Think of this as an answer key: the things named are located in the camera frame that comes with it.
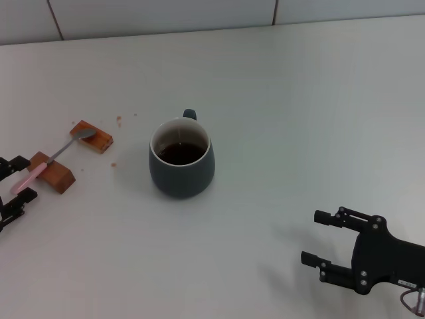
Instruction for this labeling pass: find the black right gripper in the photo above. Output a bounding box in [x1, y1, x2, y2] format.
[300, 205, 425, 295]

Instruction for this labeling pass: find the pink handled metal spoon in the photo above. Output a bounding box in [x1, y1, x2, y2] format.
[9, 128, 98, 195]

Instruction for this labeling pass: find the grey ceramic cup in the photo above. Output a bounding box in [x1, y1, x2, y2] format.
[148, 108, 216, 200]

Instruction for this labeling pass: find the plain brown wooden block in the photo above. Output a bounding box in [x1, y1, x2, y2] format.
[27, 151, 76, 195]

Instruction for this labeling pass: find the notched brown wooden block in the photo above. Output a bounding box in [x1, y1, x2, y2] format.
[69, 120, 114, 155]

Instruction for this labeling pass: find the silver connector with grey cable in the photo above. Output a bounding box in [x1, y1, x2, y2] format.
[400, 287, 425, 316]

